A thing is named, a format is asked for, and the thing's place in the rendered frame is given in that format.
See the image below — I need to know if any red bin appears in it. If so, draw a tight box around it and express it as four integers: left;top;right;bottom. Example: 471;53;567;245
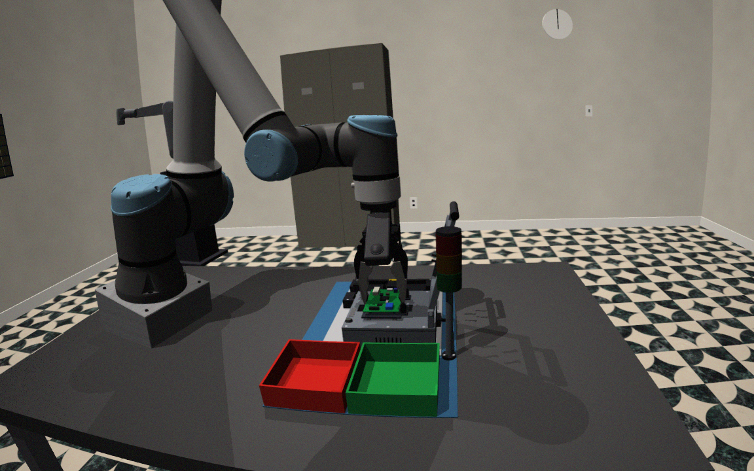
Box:
260;340;361;413

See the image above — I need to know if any green open-top bin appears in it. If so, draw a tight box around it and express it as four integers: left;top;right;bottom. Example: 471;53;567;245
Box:
346;342;440;417

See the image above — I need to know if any green circuit board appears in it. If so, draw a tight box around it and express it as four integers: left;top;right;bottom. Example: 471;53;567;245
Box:
363;287;401;313

